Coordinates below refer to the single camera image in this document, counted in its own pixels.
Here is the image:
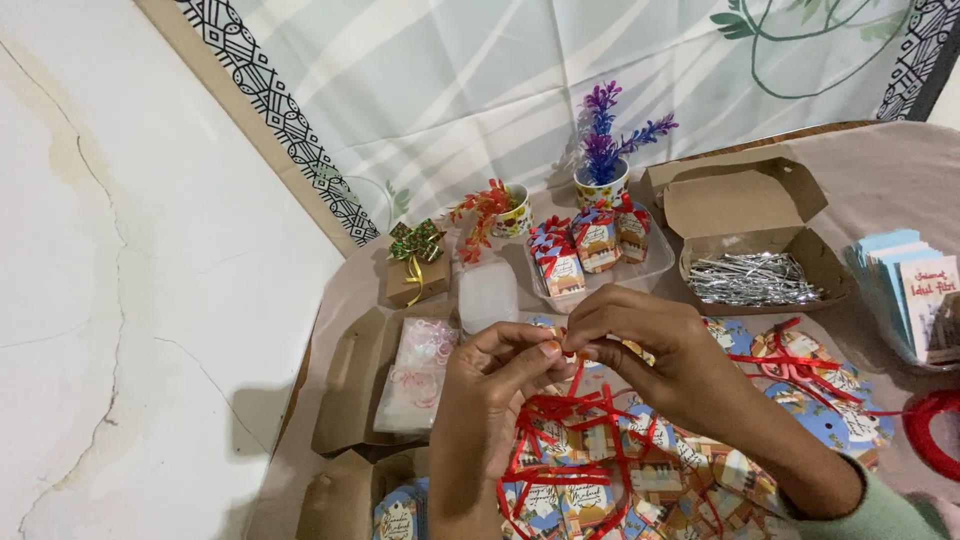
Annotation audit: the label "person's right hand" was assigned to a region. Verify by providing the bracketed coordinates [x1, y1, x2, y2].
[561, 284, 730, 438]

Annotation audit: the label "person's left hand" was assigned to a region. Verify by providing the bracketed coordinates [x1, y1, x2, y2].
[429, 321, 579, 490]

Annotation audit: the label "short red ribbon piece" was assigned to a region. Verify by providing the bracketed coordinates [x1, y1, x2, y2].
[562, 346, 588, 402]

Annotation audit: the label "plastic bags of pink bands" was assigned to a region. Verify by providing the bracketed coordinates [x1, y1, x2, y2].
[372, 316, 461, 437]

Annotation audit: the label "clear plastic tray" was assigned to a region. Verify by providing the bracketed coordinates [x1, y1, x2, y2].
[523, 217, 677, 315]

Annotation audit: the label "frosted clear plastic container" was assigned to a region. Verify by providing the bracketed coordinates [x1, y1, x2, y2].
[456, 258, 521, 336]

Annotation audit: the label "pile of ribboned gift tags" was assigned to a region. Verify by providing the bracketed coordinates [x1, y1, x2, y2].
[497, 315, 898, 540]

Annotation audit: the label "pile of silver twist ties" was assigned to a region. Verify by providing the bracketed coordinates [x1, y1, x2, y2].
[686, 252, 824, 308]

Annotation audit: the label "open brown cardboard box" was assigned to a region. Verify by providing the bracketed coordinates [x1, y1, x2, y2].
[310, 302, 460, 456]

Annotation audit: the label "bundle of red ribbon strips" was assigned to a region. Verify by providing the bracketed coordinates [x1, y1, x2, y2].
[729, 318, 901, 418]

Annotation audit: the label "stack of blue paper tags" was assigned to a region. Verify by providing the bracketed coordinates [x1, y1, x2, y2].
[372, 478, 430, 540]

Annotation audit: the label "small brown gift box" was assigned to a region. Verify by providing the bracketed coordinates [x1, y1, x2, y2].
[385, 251, 453, 308]

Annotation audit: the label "printed gift box red ribbon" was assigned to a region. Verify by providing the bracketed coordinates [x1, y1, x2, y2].
[614, 193, 653, 264]
[570, 205, 623, 275]
[528, 216, 587, 298]

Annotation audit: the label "brown cardboard box with tags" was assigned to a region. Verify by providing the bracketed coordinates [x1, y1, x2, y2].
[295, 447, 433, 540]

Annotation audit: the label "green gold ribbon bow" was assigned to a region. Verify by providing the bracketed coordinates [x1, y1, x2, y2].
[387, 218, 448, 265]

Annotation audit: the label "brown cardboard box with lid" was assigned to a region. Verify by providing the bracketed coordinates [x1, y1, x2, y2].
[640, 145, 854, 317]

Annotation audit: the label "floral pot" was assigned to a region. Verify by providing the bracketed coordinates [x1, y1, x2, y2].
[573, 158, 631, 210]

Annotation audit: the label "red orange artificial plant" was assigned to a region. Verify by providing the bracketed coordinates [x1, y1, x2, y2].
[448, 177, 520, 265]

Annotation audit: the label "floral cup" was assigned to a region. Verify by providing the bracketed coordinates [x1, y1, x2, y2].
[490, 183, 534, 240]

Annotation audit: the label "clear plastic card container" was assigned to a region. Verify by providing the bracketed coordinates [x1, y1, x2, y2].
[843, 228, 960, 374]

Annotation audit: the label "purple artificial plant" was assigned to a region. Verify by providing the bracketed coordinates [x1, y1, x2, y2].
[580, 80, 680, 187]

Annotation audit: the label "stack of blue greeting cards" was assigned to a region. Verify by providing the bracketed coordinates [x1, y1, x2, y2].
[855, 228, 960, 366]

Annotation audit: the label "red ribbon spool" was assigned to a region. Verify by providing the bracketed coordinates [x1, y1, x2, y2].
[902, 389, 960, 483]

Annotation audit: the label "beige tablecloth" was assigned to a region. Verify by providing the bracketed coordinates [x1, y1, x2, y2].
[246, 120, 960, 540]

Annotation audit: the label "patterned pale green curtain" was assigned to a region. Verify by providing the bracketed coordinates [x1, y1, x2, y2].
[174, 0, 960, 247]

